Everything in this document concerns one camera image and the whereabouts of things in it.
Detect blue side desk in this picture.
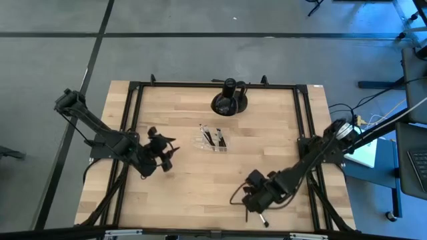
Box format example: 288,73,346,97
342,138,403,219

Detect silver bracket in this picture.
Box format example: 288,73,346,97
103,228,143,240
289,232,330,240

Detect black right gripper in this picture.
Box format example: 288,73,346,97
242,169,284,214

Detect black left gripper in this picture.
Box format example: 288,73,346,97
146,125,180,173

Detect black gantry bar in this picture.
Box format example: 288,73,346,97
0,225,427,240

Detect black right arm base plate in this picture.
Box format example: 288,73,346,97
296,135,346,165

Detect black power cable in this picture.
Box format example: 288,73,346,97
61,158,101,184

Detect black diagonal beam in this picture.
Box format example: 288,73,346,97
346,106,427,153

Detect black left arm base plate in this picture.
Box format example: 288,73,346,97
89,132,138,160

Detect white cable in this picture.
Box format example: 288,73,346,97
366,96,427,131

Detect black keyboard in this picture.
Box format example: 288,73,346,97
407,149,427,193

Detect light metal frame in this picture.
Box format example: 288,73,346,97
392,0,427,51

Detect dark grey desk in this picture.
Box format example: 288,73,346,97
395,121,427,201

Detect blue floor bar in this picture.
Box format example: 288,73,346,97
358,79,406,90

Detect grey panel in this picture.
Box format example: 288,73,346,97
401,47,427,125

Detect white flat box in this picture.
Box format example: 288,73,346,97
345,138,378,169

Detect black aluminium table frame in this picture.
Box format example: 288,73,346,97
75,73,357,234

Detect dark furniture foot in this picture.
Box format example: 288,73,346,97
0,145,27,161

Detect clear acrylic brush organizer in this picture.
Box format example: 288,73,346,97
192,131,228,153

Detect black chair leg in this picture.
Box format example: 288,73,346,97
306,0,325,17

